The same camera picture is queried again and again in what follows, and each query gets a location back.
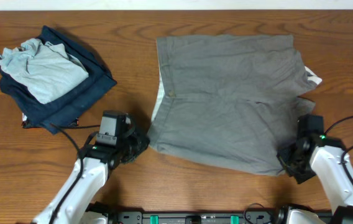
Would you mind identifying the grey shorts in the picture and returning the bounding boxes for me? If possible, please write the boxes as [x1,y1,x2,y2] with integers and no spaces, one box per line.
[148,35,322,176]

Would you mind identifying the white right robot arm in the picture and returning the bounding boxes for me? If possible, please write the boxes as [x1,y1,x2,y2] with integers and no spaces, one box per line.
[275,134,353,223]

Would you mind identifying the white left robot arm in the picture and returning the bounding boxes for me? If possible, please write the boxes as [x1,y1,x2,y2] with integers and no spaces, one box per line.
[32,132,150,224]

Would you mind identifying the navy blue folded garment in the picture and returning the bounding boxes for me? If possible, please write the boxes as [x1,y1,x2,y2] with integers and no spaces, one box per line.
[0,26,117,134]

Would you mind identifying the light grey folded shirt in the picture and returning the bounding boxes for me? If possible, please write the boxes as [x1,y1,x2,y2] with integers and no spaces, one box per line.
[0,39,89,104]

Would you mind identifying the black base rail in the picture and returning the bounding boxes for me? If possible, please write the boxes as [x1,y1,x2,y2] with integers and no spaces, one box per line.
[80,202,284,224]

